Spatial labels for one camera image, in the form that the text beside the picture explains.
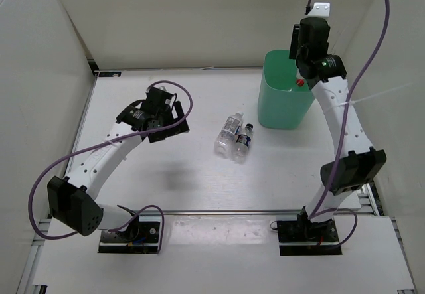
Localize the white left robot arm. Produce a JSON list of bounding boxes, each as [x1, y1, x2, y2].
[[47, 86, 189, 241]]

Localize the white cable tie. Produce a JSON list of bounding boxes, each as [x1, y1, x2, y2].
[[323, 82, 417, 113]]

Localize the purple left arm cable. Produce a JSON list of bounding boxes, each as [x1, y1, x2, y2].
[[28, 80, 195, 252]]

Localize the clear bottle red label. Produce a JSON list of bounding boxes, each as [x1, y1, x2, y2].
[[296, 78, 305, 87]]

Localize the aluminium frame rail right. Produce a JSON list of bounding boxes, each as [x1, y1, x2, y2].
[[356, 182, 385, 216]]

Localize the clear Pepsi bottle black label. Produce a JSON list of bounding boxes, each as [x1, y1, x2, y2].
[[232, 123, 254, 164]]

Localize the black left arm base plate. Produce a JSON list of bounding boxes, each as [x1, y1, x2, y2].
[[98, 214, 163, 254]]

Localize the green plastic bin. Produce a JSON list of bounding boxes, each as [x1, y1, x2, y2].
[[257, 50, 314, 130]]

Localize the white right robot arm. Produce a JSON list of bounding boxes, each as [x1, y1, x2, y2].
[[290, 17, 386, 241]]

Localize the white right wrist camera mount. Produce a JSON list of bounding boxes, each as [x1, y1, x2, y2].
[[305, 2, 331, 18]]

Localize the clear bottle white orange label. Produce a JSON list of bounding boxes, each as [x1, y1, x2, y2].
[[214, 111, 244, 158]]

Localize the metal table edge rail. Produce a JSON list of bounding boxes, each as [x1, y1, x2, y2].
[[116, 208, 361, 216]]

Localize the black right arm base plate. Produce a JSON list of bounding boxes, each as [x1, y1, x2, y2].
[[271, 216, 342, 256]]

